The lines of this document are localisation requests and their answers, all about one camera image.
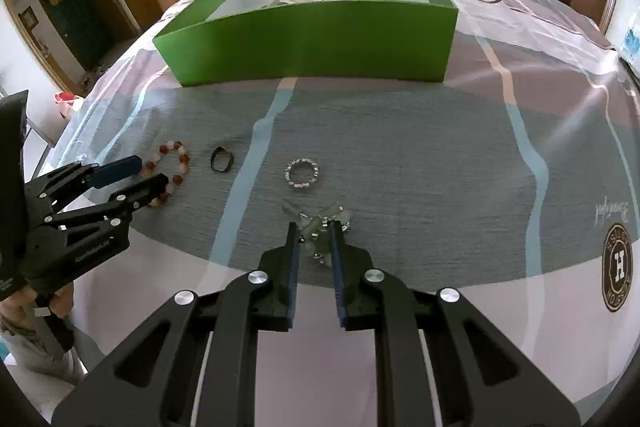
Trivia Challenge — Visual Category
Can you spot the person's left forearm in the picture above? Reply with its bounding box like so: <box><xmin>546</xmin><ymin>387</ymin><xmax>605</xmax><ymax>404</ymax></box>
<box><xmin>0</xmin><ymin>319</ymin><xmax>90</xmax><ymax>387</ymax></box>

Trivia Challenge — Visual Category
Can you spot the small pale beaded bracelet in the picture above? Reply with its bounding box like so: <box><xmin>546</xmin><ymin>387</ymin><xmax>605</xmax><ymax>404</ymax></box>
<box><xmin>285</xmin><ymin>157</ymin><xmax>321</xmax><ymax>190</ymax></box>

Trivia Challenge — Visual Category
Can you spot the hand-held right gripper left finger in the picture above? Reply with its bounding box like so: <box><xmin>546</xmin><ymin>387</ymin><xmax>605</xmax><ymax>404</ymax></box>
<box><xmin>52</xmin><ymin>222</ymin><xmax>301</xmax><ymax>427</ymax></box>

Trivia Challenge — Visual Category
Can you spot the dark ring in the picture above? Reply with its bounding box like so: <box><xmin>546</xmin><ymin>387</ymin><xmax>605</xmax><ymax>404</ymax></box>
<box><xmin>209</xmin><ymin>146</ymin><xmax>236</xmax><ymax>174</ymax></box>

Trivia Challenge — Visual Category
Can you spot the green cardboard box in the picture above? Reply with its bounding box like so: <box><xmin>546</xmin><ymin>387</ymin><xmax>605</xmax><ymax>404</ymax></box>
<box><xmin>152</xmin><ymin>0</ymin><xmax>460</xmax><ymax>88</ymax></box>

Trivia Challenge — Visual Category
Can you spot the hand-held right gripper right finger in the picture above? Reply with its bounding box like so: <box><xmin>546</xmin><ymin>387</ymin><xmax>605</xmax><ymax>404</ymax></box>
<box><xmin>331</xmin><ymin>222</ymin><xmax>582</xmax><ymax>427</ymax></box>

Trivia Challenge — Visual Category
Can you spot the dark entrance door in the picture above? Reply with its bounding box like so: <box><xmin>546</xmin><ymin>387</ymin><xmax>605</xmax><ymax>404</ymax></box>
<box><xmin>39</xmin><ymin>0</ymin><xmax>117</xmax><ymax>74</ymax></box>

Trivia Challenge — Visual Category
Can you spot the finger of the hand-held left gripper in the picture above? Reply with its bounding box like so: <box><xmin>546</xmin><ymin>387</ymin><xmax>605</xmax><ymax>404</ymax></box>
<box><xmin>24</xmin><ymin>155</ymin><xmax>144</xmax><ymax>214</ymax></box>
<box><xmin>42</xmin><ymin>173</ymin><xmax>170</xmax><ymax>238</ymax></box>

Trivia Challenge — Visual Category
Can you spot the red white bag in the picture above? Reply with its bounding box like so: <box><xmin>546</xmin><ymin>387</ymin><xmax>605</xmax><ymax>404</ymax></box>
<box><xmin>54</xmin><ymin>91</ymin><xmax>85</xmax><ymax>120</ymax></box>

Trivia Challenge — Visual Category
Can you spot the person's left hand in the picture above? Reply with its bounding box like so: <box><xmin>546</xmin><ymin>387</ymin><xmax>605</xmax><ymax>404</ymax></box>
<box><xmin>0</xmin><ymin>279</ymin><xmax>77</xmax><ymax>339</ymax></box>

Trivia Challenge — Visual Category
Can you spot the striped printed tablecloth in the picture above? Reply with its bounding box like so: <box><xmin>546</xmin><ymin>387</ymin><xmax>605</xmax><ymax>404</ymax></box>
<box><xmin>47</xmin><ymin>0</ymin><xmax>640</xmax><ymax>427</ymax></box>

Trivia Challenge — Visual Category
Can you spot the reddish brown beaded bracelet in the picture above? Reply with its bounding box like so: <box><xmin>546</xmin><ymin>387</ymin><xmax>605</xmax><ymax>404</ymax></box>
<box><xmin>141</xmin><ymin>140</ymin><xmax>193</xmax><ymax>209</ymax></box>

